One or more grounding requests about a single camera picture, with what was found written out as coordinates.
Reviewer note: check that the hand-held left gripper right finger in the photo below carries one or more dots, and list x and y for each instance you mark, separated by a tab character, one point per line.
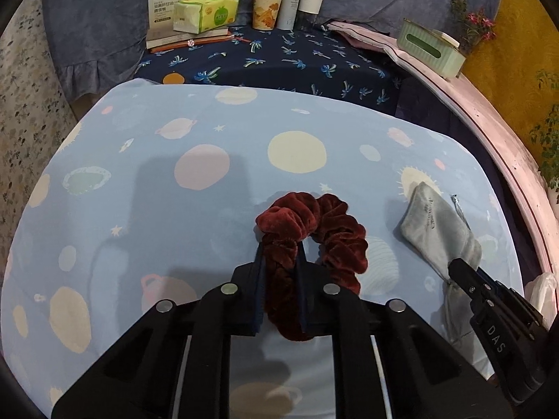
305	297

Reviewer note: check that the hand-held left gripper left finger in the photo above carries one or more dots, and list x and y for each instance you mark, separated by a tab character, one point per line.
260	288

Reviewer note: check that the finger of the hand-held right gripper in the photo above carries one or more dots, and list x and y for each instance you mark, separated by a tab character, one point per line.
511	303
480	310

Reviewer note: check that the white plastic bag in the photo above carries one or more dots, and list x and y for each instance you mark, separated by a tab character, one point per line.
541	297

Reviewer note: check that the dark red velvet scrunchie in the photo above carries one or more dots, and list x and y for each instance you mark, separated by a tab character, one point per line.
340	235

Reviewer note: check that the light blue dotted sheet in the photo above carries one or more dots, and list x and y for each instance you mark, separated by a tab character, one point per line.
131	192

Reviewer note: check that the pink curved ledge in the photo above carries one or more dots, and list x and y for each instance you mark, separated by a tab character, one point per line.
502	139

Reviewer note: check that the green leafy plant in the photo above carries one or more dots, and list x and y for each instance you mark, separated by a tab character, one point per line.
548	135

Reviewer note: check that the navy palm print cloth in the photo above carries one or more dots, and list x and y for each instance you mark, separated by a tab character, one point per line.
279	61

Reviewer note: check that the folded pink cloth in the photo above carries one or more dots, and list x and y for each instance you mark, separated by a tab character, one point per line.
362	37

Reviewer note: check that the green tissue box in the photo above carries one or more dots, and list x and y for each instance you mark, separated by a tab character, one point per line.
428	48

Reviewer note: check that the printed yellow can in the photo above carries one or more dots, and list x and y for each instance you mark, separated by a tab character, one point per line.
266	11

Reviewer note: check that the green tissue pack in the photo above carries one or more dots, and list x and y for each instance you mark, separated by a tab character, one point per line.
209	11

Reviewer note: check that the tall white tumbler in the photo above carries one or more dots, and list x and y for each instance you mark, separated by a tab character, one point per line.
289	6

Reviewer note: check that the vase with pink flowers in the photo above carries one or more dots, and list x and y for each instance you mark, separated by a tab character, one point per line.
474	22

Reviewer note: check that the white cap dark bottle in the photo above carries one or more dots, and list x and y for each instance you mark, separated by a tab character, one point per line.
312	2

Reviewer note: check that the white open cardboard box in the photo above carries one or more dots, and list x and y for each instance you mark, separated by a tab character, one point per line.
161	8

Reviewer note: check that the blue-grey velvet cover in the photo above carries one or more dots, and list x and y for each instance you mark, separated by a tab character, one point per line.
96	17

